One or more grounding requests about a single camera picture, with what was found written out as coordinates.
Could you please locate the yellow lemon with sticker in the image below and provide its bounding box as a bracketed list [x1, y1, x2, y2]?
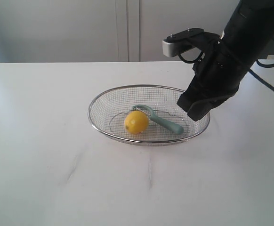
[124, 110, 149, 134]

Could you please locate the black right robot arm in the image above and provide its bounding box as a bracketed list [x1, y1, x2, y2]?
[174, 0, 274, 121]

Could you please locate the oval wire mesh basket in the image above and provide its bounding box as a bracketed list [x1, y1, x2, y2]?
[88, 84, 210, 146]

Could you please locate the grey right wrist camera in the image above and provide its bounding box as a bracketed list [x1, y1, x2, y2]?
[162, 28, 204, 57]

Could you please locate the teal handled peeler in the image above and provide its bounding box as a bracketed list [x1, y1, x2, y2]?
[132, 105, 184, 135]

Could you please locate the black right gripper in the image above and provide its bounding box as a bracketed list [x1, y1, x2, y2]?
[177, 40, 241, 121]

